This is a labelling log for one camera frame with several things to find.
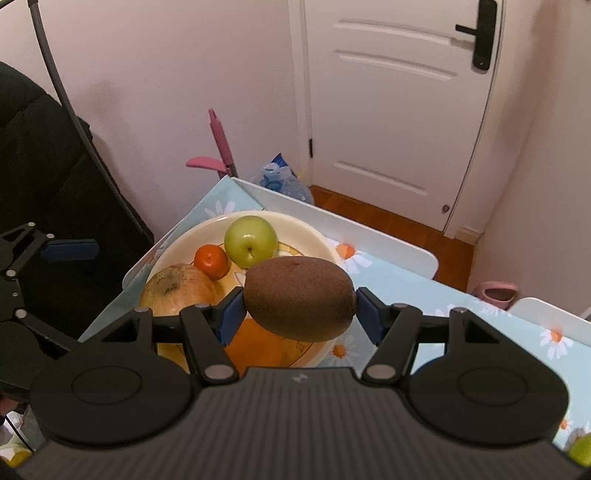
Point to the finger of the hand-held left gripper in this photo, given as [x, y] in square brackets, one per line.
[69, 249]
[41, 330]

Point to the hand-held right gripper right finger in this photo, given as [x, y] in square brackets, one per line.
[369, 314]

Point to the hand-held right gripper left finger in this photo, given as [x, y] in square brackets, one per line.
[231, 318]

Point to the small tangerine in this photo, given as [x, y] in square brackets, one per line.
[211, 262]

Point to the large yellowish apple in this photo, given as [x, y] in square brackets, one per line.
[178, 290]

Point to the brown kiwi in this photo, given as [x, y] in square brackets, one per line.
[300, 300]

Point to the large green apple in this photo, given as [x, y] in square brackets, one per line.
[251, 240]

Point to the cream plate with cartoon print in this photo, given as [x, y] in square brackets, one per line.
[300, 230]

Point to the blue daisy print tablecloth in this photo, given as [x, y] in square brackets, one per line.
[415, 286]

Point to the black chair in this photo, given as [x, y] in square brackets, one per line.
[46, 175]

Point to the pink slipper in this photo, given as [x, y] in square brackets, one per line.
[496, 295]

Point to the grey curved tube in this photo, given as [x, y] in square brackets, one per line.
[69, 106]

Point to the door hinge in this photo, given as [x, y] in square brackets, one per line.
[310, 148]

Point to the white chair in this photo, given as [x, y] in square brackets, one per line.
[549, 314]

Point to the white panel door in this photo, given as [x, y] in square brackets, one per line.
[392, 129]

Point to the small green apple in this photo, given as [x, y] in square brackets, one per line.
[582, 451]

